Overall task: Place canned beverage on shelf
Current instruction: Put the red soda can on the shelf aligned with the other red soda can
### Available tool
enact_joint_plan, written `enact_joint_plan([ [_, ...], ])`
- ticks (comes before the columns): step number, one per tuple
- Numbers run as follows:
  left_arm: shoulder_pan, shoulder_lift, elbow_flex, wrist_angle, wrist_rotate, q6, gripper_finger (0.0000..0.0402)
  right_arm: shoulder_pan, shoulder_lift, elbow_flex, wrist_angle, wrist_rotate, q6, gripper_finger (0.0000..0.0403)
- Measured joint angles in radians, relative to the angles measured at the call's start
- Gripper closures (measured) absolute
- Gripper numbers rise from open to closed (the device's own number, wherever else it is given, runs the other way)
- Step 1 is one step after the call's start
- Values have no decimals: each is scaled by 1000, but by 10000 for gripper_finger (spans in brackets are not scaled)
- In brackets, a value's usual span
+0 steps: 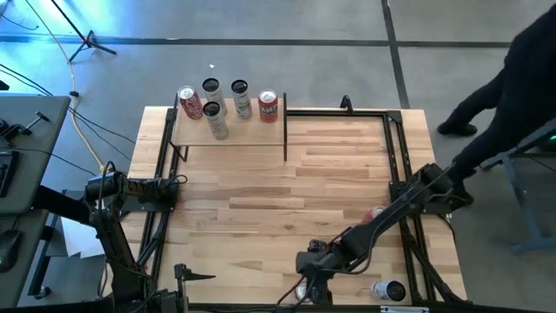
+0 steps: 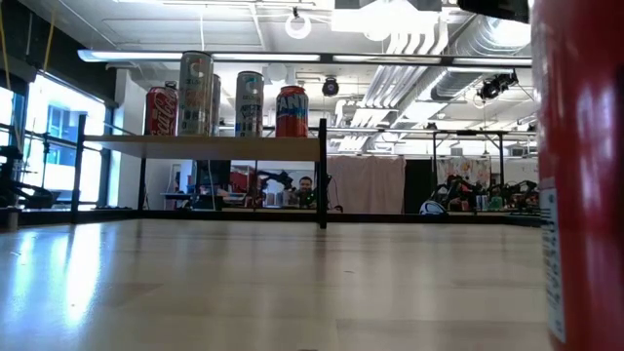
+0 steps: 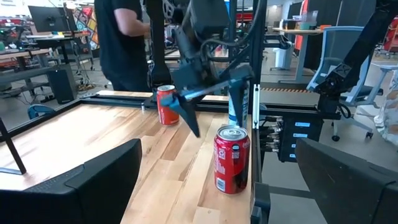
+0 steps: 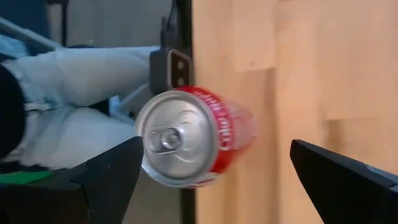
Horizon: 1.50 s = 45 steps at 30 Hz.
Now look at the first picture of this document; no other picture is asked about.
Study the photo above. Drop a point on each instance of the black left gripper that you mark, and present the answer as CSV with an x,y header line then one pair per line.
x,y
180,295

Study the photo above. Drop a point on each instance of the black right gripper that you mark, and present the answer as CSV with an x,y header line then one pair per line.
x,y
317,266

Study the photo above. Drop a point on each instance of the red can with white label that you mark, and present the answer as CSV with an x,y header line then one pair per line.
x,y
301,292

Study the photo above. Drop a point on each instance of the tall beige slim can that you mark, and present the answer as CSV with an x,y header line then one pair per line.
x,y
217,126
218,96

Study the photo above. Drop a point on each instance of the red Coca-Cola can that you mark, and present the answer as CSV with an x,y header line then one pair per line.
x,y
192,108

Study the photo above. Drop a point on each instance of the tall white blue can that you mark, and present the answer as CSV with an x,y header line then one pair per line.
x,y
242,104

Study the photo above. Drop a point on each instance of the orange Fanta can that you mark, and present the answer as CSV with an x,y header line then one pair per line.
x,y
268,111

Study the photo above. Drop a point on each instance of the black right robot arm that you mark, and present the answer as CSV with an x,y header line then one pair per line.
x,y
391,210

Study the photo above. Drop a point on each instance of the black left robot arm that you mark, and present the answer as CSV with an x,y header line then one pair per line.
x,y
115,243

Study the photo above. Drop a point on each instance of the wooden shelf with black legs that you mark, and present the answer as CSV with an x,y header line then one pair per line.
x,y
247,130

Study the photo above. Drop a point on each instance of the tall white black can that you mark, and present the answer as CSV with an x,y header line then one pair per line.
x,y
384,290

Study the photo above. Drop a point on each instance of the white label strip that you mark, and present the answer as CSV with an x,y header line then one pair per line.
x,y
404,309

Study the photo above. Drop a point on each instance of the short red soda can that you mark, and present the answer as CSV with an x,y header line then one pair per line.
x,y
374,213

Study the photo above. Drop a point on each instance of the white paper sheet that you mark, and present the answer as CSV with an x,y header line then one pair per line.
x,y
80,241

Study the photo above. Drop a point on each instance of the black support beam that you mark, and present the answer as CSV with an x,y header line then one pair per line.
x,y
56,202

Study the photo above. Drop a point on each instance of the black computer mouse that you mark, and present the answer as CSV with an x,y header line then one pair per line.
x,y
8,250

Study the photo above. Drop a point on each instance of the grey desk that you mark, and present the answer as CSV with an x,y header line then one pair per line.
x,y
39,130

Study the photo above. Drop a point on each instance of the black keyboard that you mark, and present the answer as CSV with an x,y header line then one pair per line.
x,y
6,174

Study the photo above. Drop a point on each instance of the blue-grey metal table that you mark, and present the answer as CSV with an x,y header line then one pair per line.
x,y
523,204

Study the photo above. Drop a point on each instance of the black desk clamp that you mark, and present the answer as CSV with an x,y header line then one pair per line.
x,y
13,129

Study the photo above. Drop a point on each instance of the black tripod stand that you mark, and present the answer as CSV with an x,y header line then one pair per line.
x,y
89,41

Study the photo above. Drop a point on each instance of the person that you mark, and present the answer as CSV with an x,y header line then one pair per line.
x,y
521,87

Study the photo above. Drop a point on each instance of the black aluminium table frame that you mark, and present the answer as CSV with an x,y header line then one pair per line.
x,y
321,112

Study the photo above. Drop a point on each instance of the black camera bracket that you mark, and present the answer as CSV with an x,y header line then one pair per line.
x,y
346,104

